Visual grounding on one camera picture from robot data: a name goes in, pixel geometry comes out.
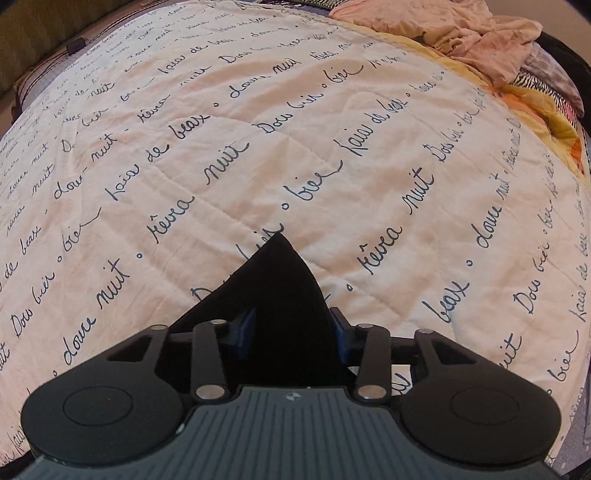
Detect black pants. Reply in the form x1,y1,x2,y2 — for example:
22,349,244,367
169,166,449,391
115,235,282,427
168,233,359,388

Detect green upholstered headboard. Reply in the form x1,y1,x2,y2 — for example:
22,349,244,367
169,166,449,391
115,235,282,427
0,0,118,95

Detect white script-printed blanket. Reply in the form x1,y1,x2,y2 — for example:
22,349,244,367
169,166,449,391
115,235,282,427
0,0,591,480

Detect pale lilac cloth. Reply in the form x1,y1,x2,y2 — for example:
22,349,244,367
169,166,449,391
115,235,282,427
524,41,585,117

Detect crumpled pink cloth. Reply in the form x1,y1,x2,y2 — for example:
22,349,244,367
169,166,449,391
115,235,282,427
329,0,544,89

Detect colourful striped quilt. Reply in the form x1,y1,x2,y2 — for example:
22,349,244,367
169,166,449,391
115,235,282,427
332,14,591,178

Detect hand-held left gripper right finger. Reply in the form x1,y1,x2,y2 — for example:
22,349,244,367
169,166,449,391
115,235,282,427
329,307,472,404

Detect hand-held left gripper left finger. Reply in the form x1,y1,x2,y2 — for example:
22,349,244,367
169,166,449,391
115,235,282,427
106,308,258,405

